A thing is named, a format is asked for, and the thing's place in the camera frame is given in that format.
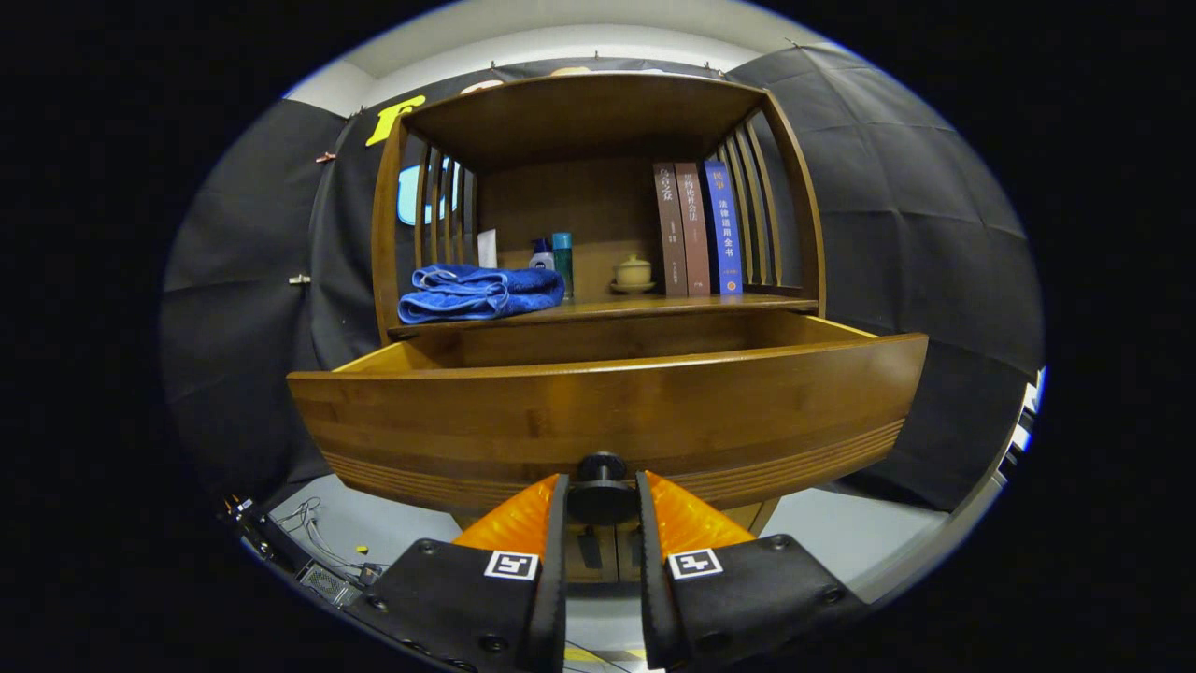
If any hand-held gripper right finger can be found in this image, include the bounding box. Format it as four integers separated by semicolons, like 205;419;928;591
635;470;865;672

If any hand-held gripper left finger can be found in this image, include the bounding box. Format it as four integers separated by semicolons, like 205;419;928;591
369;473;569;673

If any wooden countertop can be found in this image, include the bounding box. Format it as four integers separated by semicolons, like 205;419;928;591
388;292;821;339

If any wooden cabinet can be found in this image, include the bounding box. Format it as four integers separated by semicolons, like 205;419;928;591
371;73;828;585

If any dark electronic device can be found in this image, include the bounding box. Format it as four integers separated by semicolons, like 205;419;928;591
224;495;365;609

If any blue folded towel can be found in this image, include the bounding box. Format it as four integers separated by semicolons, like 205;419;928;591
398;264;566;325

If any beige lidded teacup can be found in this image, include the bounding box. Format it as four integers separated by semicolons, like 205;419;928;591
610;254;657;295

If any dark brown book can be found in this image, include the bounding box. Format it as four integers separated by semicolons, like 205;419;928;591
652;163;689;298

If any reddish brown book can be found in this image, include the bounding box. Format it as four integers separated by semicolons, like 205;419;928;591
675;162;712;297

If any blue book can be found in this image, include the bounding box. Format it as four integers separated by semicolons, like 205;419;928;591
703;159;745;296

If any black backdrop cloth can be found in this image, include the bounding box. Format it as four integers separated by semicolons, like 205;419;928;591
159;42;1043;510

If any white floor cable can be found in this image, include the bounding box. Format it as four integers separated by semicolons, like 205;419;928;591
278;498;384;580

